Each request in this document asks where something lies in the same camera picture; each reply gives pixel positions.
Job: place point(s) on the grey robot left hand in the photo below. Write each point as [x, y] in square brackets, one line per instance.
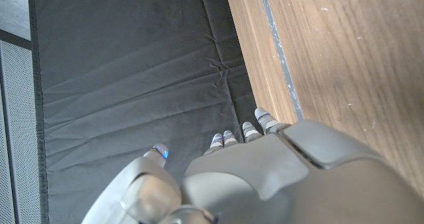
[298, 184]

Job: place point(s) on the wooden table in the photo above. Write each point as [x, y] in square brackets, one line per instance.
[280, 55]

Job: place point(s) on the black fabric backdrop curtain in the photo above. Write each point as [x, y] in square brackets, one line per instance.
[132, 68]

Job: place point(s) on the grey perforated panel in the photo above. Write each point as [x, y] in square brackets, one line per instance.
[20, 134]

